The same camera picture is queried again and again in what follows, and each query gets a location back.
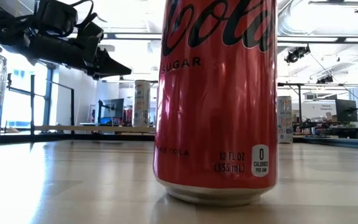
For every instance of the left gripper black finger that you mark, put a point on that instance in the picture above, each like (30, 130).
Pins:
(107, 67)

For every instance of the white Celsius can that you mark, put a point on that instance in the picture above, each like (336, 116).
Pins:
(285, 121)
(142, 102)

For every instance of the red Coca-Cola Zero can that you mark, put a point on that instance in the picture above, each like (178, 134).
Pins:
(216, 109)

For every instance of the wooden shelf board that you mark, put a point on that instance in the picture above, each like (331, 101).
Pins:
(89, 128)

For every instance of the long LED light bar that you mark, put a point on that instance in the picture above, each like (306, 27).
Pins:
(135, 36)

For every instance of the monitor with blue screen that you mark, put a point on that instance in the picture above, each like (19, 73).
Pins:
(113, 109)

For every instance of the black ceiling spotlight cluster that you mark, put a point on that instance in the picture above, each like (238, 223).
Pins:
(325, 79)
(297, 54)

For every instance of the distant cluttered work desk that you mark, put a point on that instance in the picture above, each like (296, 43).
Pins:
(337, 129)

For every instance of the black computer monitor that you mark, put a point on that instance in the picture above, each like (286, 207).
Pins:
(346, 110)

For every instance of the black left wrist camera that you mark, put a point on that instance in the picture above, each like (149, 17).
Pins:
(89, 29)

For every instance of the thin black metal shelf rail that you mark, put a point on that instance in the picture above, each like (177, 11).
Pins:
(72, 105)

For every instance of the black aluminium table frame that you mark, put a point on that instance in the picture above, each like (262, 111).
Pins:
(73, 137)

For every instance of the distant black station frame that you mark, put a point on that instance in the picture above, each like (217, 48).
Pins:
(299, 102)

